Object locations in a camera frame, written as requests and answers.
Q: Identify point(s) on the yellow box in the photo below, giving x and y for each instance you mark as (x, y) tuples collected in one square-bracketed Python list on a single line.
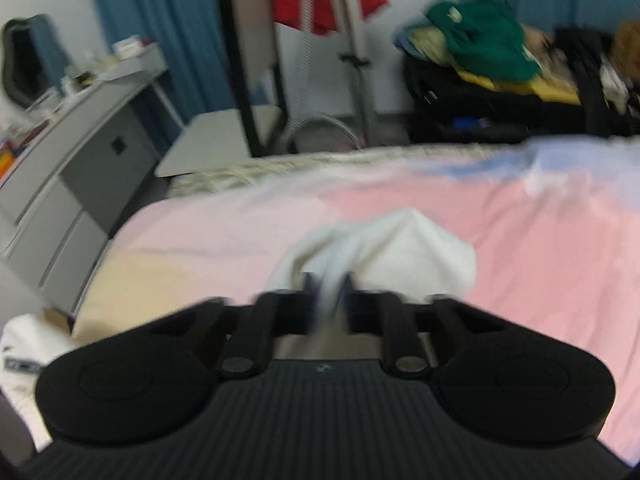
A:
[(5, 165)]

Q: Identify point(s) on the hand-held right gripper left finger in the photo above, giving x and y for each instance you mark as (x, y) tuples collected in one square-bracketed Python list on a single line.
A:
[(311, 287)]

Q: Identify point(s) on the black suitcase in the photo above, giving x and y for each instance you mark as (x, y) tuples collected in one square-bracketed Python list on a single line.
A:
[(480, 110)]

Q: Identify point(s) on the garment steamer stand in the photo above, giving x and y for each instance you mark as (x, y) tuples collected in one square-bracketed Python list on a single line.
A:
[(357, 60)]

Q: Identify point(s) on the grey desk with drawers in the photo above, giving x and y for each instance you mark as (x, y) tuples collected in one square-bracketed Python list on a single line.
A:
[(75, 150)]

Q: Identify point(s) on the green garment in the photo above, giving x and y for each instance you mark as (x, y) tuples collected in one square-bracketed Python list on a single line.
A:
[(485, 40)]

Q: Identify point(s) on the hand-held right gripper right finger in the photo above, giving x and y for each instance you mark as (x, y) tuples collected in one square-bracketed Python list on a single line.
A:
[(348, 287)]

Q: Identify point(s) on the beige panel with black frame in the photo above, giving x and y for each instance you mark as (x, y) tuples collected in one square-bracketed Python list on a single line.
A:
[(247, 50)]

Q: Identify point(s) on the white cloth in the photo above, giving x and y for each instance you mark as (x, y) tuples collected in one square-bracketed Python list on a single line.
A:
[(25, 355)]

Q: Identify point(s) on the red garment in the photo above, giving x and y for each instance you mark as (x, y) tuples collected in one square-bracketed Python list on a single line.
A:
[(305, 2)]

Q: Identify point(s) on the black office chair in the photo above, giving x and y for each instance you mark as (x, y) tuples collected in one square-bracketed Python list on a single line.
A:
[(25, 55)]

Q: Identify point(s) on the bed with pink blue sheet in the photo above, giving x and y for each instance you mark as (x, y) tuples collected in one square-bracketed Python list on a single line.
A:
[(500, 240)]

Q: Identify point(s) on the white ribbed sock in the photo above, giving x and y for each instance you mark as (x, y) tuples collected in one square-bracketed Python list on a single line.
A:
[(400, 255)]

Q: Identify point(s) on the yellow garment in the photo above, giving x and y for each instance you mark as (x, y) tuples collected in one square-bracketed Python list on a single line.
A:
[(540, 87)]

